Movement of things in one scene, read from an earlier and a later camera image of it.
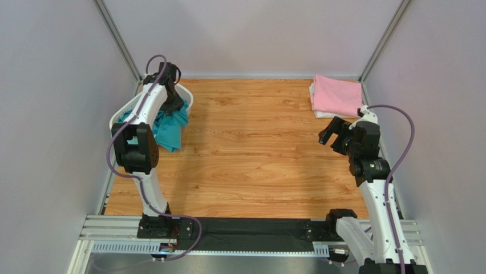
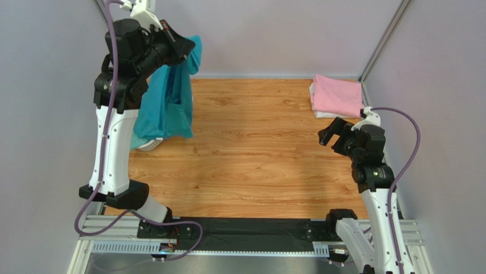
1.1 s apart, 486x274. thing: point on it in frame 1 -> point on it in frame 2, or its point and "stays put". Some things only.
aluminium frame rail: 120,234 stays put
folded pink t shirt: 336,96 stays put
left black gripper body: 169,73 -> 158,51
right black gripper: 339,134 stays put
